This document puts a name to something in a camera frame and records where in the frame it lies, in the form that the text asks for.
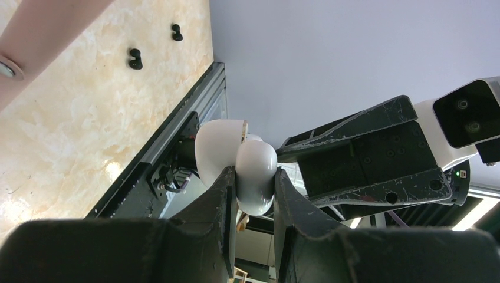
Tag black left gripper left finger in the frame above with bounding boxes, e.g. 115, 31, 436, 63
1, 167, 236, 282

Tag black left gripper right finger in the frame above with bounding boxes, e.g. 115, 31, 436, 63
274, 169, 499, 282

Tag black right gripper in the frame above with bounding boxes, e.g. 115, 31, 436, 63
276, 95, 453, 221

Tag white earbud charging case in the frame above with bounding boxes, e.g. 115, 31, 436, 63
195, 119, 278, 216

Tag black earbud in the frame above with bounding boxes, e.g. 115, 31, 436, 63
171, 24, 183, 42
128, 48, 143, 70

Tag pink music stand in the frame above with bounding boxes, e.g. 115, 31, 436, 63
1, 1, 111, 108

